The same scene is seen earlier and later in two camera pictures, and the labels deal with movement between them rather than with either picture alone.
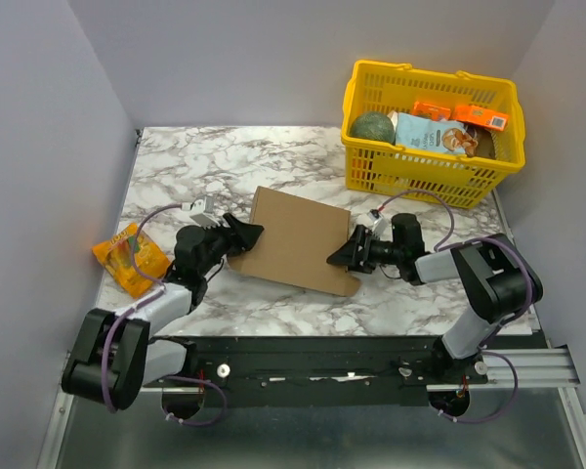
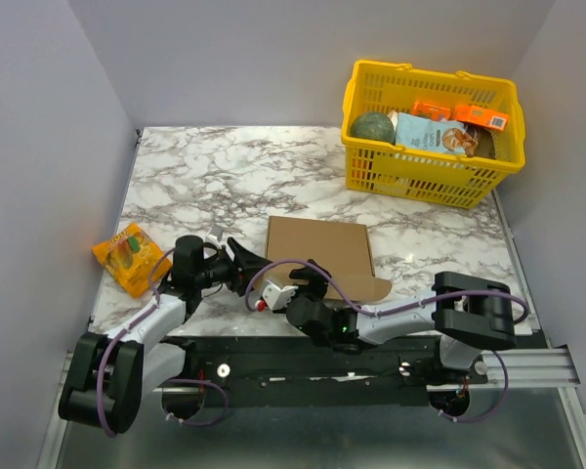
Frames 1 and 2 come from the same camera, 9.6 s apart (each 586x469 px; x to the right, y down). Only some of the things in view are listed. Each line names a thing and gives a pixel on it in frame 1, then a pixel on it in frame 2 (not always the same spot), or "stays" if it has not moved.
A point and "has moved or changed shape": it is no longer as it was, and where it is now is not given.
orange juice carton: [481, 116] stays
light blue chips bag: [418, 132] stays
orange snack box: [431, 111] stays
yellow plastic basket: [424, 175] stays
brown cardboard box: [297, 238] has moved or changed shape
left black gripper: [240, 235] → [242, 269]
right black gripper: [362, 249] → [306, 288]
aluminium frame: [541, 430] stays
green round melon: [373, 125] stays
